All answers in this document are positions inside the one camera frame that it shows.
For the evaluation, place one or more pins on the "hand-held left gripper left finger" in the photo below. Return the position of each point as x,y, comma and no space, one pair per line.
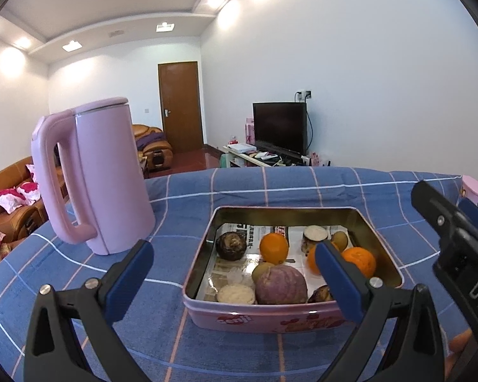
129,282

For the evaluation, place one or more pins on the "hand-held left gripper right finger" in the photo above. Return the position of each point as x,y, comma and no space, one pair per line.
334,274

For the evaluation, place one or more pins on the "orange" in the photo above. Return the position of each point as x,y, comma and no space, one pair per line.
358,262
274,248
312,260

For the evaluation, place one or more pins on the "small green-brown kiwi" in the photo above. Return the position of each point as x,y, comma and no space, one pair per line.
261,272
339,239

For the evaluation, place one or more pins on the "purple passion fruit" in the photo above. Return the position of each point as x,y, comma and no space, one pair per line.
281,284

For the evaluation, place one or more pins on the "pink metal tin box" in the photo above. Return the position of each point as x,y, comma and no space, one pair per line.
263,320

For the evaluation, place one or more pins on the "dark brown chestnut pale patch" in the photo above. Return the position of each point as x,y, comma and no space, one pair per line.
231,246

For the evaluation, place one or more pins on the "person's right hand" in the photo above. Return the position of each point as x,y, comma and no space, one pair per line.
460,342

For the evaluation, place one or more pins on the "pink cartoon paper cup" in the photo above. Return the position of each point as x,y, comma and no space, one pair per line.
476,191

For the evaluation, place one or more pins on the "blue plaid cloth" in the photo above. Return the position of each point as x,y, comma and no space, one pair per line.
183,191

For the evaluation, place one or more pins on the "pink electric kettle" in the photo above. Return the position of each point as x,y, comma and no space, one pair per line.
107,167

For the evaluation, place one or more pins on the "orange leather armchair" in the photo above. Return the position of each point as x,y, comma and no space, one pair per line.
159,155

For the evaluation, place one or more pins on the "pink floral cushion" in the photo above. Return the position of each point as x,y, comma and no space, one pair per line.
28,189
8,199

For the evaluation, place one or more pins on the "purple blanket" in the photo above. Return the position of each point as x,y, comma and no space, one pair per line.
149,141

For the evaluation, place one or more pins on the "white television stand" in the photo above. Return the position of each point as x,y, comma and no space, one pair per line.
243,160

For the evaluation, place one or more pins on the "white flat box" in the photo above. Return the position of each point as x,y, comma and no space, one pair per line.
243,148

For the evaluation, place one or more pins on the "black television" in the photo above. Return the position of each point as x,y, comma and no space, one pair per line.
279,127

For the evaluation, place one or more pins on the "orange leather sofa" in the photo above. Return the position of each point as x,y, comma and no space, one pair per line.
8,175

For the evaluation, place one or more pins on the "brown wooden door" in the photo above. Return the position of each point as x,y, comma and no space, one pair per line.
181,107

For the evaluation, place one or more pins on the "square ceiling light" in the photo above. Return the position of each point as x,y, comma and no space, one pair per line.
165,27
72,46

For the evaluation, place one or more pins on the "wall socket with charger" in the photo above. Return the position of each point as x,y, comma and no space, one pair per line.
303,94

